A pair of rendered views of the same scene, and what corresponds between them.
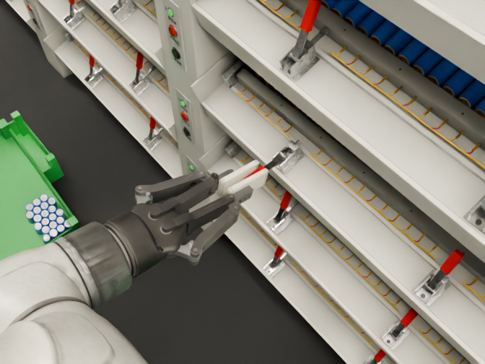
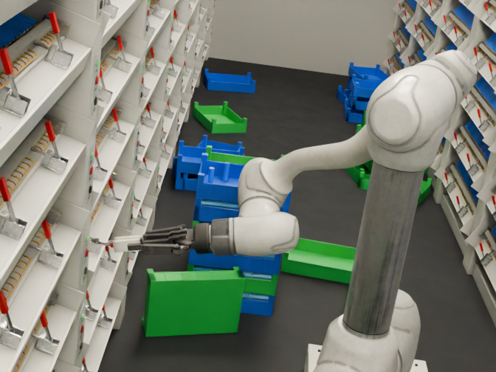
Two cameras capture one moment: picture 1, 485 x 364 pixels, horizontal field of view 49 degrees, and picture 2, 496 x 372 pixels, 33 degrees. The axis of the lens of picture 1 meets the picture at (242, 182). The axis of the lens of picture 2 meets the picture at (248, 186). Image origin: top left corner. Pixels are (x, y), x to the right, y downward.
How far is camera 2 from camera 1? 215 cm
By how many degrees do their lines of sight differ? 94
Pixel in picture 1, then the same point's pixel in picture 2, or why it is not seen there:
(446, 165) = (107, 145)
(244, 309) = not seen: outside the picture
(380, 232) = (101, 218)
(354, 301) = (104, 281)
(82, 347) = (254, 167)
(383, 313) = (100, 271)
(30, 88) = not seen: outside the picture
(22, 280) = (255, 209)
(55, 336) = (259, 167)
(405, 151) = (110, 153)
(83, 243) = (224, 221)
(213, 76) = not seen: hidden behind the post
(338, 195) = (95, 230)
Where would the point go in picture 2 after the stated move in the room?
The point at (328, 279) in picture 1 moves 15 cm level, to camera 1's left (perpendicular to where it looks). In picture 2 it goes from (102, 291) to (139, 317)
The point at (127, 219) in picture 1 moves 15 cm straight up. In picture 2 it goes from (199, 226) to (207, 169)
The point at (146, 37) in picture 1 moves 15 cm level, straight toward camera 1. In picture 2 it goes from (59, 328) to (105, 300)
